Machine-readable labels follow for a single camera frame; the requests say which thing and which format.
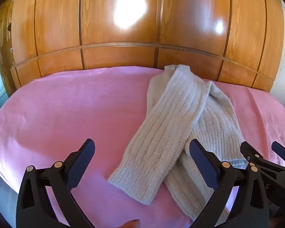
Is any person's left hand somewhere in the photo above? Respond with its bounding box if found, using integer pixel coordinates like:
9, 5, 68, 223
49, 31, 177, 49
121, 219, 141, 228

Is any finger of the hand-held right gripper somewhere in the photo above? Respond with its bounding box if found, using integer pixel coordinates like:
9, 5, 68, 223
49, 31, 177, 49
271, 141, 285, 165
240, 141, 264, 171

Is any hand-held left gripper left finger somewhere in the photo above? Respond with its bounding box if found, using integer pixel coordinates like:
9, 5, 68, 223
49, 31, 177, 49
16, 138, 96, 228

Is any grey ribbed knit sock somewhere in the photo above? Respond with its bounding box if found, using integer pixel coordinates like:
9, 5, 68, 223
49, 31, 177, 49
146, 65, 249, 222
108, 64, 212, 205

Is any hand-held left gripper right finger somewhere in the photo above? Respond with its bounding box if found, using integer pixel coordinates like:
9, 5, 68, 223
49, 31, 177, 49
189, 138, 269, 228

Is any pink blanket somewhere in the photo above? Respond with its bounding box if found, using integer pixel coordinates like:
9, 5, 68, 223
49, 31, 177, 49
0, 66, 285, 228

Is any wooden wardrobe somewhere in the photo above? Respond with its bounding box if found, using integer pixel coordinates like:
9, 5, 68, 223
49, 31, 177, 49
0, 0, 285, 94

